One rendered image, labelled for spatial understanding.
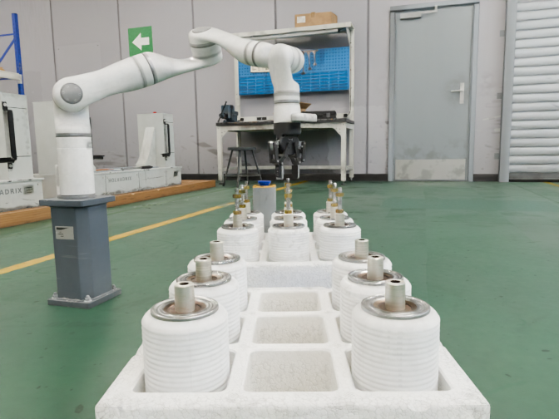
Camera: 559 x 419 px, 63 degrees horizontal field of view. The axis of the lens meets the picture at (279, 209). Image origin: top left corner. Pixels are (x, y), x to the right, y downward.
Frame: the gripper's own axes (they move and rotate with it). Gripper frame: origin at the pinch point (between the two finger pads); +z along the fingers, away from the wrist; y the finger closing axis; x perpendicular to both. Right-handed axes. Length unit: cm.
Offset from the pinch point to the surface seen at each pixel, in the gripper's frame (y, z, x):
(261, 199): -5.5, 8.3, -15.1
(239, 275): 50, 13, 30
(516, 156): -488, 6, -55
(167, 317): 72, 10, 42
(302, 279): 22.4, 21.3, 21.9
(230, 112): -291, -52, -326
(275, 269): 26.0, 19.0, 17.5
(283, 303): 39, 20, 31
